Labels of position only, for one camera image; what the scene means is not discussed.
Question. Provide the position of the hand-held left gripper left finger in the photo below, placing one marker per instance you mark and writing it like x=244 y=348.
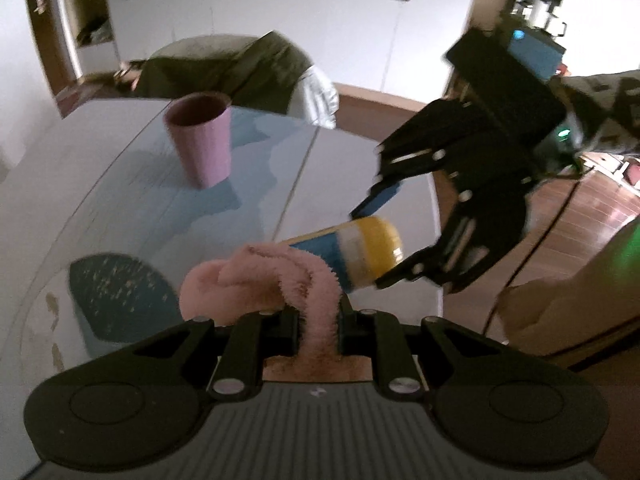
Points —
x=287 y=332

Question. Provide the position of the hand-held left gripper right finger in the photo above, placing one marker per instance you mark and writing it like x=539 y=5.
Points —
x=352 y=332

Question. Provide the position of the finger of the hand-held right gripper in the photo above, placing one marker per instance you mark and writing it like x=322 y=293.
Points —
x=475 y=240
x=380 y=197

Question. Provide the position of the yellow-capped blue bottle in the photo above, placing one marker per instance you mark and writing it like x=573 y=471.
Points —
x=350 y=247

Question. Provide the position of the pink fluffy towel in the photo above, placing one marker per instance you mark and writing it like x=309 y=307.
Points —
x=250 y=280

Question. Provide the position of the person's right forearm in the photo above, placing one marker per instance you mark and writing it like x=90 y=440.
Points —
x=607 y=105

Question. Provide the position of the pink ribbed cup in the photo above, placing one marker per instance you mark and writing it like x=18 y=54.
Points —
x=202 y=145

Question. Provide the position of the olive green jacket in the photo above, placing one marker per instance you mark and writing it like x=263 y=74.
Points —
x=235 y=67

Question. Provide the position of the brown wooden door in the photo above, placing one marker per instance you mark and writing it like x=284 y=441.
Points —
x=42 y=35

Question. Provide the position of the white wall cabinet unit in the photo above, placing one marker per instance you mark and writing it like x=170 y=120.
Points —
x=300 y=10

